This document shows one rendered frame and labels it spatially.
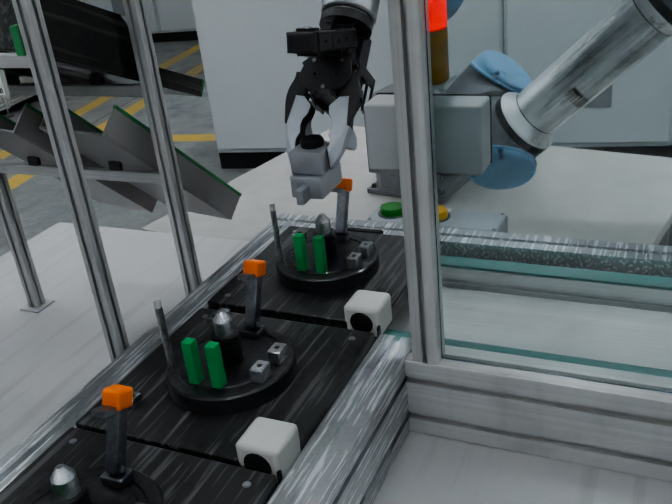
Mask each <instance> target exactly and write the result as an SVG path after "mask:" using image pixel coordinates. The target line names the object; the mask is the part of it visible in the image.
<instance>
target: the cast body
mask: <svg viewBox="0 0 672 504"><path fill-rule="evenodd" d="M329 142H330V141H324V138H323V136H321V135H318V134H311V135H306V136H304V137H302V138H301V139H300V144H299V145H297V146H296V147H295V148H294V149H292V150H291V151H290V152H289V158H290V165H291V172H292V173H293V174H292V175H291V176H290V182H291V189H292V196H293V197H294V198H296V200H297V205H305V204H306V203H307V202H308V201H309V200H310V199H324V198H325V197H326V196H327V195H328V194H329V193H330V192H331V191H332V190H333V189H334V188H335V187H336V186H337V185H339V184H340V183H341V182H342V172H341V163H340V161H339V162H338V164H337V165H336V166H335V168H334V169H330V168H329V163H328V157H327V149H328V145H329Z"/></svg>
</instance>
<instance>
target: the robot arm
mask: <svg viewBox="0 0 672 504"><path fill-rule="evenodd" d="M321 4H322V8H321V18H320V22H319V26H320V28H321V29H319V28H312V27H310V26H305V27H303V28H297V29H296V31H294V32H286V37H287V53H293V54H297V56H304V57H307V58H308V59H306V60H305V61H303V62H302V64H303V65H304V66H303V68H302V70H301V72H296V76H295V79H294V81H293V82H292V84H291V86H290V87H289V90H288V92H287V96H286V101H285V124H286V126H285V136H286V148H287V154H288V158H289V152H290V151H291V150H292V149H294V148H295V147H296V146H297V145H299V144H300V139H301V138H302V137H304V136H306V135H311V134H313V132H312V128H311V122H312V118H313V116H314V114H315V110H316V111H319V112H320V113H321V114H323V115H324V111H325V112H326V113H327V114H328V115H329V116H330V118H331V120H332V126H331V128H330V131H329V138H330V142H329V145H328V149H327V157H328V163H329V168H330V169H334V168H335V166H336V165H337V164H338V162H339V161H340V159H341V158H342V156H343V154H344V152H345V150H346V149H348V150H352V151H354V150H355V149H356V148H357V137H356V135H355V132H354V130H353V121H354V117H355V115H356V113H357V112H358V110H359V108H360V107H361V110H362V111H363V112H364V104H365V103H366V102H365V100H366V95H367V90H368V86H369V87H370V89H371V90H370V95H369V100H371V99H372V96H373V91H374V86H375V79H374V78H373V76H372V75H371V74H370V72H369V71H368V70H367V63H368V58H369V53H370V48H371V43H372V41H371V39H370V37H371V34H372V29H373V26H374V25H375V23H376V19H377V14H378V9H379V4H380V0H321ZM363 85H365V90H364V95H363V90H362V87H363ZM308 92H309V93H308ZM309 98H311V100H312V101H309ZM369 100H368V101H369ZM289 162H290V158H289Z"/></svg>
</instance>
